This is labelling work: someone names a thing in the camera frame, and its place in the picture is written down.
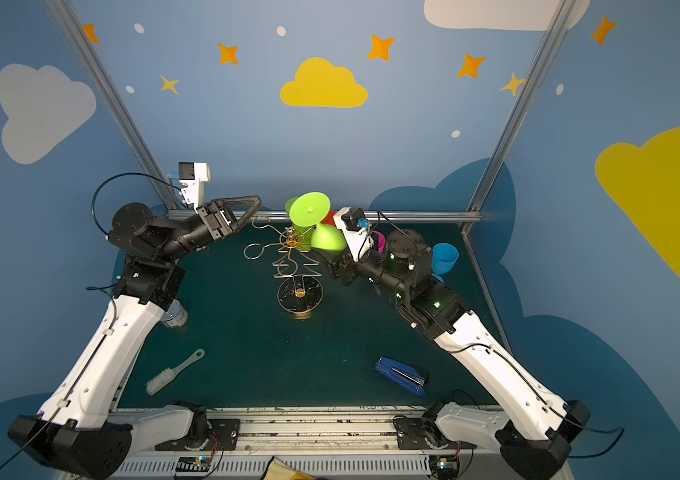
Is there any blue stapler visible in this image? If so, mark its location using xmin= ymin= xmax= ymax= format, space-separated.
xmin=375 ymin=357 xmax=428 ymax=397

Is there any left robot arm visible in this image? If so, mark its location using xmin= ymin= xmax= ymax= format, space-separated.
xmin=8 ymin=195 xmax=262 ymax=479

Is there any green wine glass back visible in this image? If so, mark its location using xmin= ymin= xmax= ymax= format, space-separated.
xmin=288 ymin=224 xmax=314 ymax=252

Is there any pink wine glass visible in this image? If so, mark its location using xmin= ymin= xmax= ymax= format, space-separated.
xmin=371 ymin=231 xmax=386 ymax=253

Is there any gold wire glass rack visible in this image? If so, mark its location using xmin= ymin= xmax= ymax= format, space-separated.
xmin=243 ymin=216 xmax=324 ymax=320

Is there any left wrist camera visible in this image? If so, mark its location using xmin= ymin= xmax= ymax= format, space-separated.
xmin=178 ymin=162 xmax=210 ymax=210

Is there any aluminium front rail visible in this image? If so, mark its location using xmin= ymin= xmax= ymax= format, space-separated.
xmin=103 ymin=406 xmax=520 ymax=479

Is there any small silver tin can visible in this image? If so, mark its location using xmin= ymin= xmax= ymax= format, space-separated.
xmin=161 ymin=299 xmax=189 ymax=329

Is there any white scrub brush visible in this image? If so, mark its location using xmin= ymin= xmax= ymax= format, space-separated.
xmin=146 ymin=349 xmax=206 ymax=396

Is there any red wine glass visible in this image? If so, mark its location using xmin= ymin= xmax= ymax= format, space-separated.
xmin=321 ymin=210 xmax=337 ymax=227

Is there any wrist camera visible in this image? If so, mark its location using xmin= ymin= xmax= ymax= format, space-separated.
xmin=333 ymin=207 xmax=374 ymax=262
xmin=178 ymin=162 xmax=210 ymax=210

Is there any blue wine glass front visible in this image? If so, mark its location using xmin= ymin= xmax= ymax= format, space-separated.
xmin=431 ymin=243 xmax=460 ymax=280

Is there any yellow object at bottom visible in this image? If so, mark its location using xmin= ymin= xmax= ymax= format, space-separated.
xmin=261 ymin=457 xmax=315 ymax=480

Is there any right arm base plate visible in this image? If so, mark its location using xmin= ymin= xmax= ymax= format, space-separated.
xmin=392 ymin=415 xmax=446 ymax=450

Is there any green wine glass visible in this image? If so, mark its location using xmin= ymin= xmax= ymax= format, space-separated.
xmin=287 ymin=192 xmax=347 ymax=252
xmin=288 ymin=224 xmax=314 ymax=252

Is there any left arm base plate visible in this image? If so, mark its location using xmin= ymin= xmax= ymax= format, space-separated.
xmin=155 ymin=418 xmax=241 ymax=452

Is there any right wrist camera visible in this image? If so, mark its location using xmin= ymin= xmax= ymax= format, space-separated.
xmin=333 ymin=207 xmax=374 ymax=262

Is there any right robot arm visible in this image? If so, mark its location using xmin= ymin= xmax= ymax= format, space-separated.
xmin=311 ymin=224 xmax=590 ymax=479

